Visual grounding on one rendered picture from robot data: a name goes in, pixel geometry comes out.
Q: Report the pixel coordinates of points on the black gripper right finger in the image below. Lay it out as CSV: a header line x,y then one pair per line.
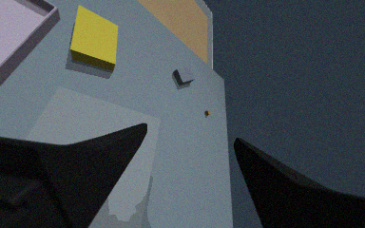
x,y
284,198

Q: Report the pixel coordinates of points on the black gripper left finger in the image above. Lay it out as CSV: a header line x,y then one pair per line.
x,y
78,176

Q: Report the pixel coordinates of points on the yellow rectangular block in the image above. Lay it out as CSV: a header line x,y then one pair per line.
x,y
94,40

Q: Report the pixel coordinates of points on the grey rectangular panel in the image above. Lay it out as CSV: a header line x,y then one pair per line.
x,y
72,117

